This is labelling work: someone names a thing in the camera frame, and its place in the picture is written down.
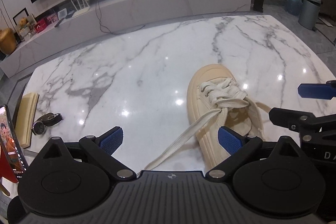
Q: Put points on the smartphone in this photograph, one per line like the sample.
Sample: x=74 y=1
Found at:
x=11 y=145

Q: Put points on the person's dark clothing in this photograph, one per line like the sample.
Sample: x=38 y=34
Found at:
x=328 y=187

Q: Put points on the teddy bear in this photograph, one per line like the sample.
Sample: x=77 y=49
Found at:
x=25 y=28

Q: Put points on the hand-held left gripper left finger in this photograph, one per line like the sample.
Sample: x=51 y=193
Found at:
x=111 y=141

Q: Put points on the red gift box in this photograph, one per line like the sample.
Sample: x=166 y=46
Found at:
x=40 y=26

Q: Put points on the white shoelace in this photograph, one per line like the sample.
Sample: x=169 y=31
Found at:
x=183 y=138

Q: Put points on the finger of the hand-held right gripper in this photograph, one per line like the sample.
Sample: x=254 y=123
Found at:
x=288 y=119
x=315 y=91

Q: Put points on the beige wooden board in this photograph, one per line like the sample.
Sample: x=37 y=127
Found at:
x=27 y=119

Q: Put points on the red phone stand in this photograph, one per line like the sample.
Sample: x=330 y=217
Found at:
x=5 y=174

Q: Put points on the grey trash bin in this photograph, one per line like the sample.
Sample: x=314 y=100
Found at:
x=309 y=14

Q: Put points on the white router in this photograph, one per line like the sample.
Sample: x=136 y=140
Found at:
x=80 y=12

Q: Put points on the beige canvas shoe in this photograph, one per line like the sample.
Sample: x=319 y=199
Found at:
x=207 y=74

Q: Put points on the blue water jug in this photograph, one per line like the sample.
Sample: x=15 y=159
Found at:
x=295 y=2

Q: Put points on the black remote control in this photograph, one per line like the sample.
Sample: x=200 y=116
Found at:
x=59 y=23

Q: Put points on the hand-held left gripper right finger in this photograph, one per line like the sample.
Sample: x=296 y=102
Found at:
x=229 y=141

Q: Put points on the gold vase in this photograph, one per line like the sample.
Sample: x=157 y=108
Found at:
x=7 y=41

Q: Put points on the small white display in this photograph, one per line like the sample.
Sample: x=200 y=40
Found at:
x=63 y=13

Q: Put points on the pink box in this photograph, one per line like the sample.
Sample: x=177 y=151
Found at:
x=51 y=19

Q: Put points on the wrist watch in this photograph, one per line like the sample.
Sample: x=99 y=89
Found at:
x=39 y=128

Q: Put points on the black picture frame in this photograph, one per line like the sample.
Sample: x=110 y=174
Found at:
x=20 y=15

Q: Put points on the white marble TV cabinet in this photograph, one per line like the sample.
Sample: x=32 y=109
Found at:
x=157 y=6

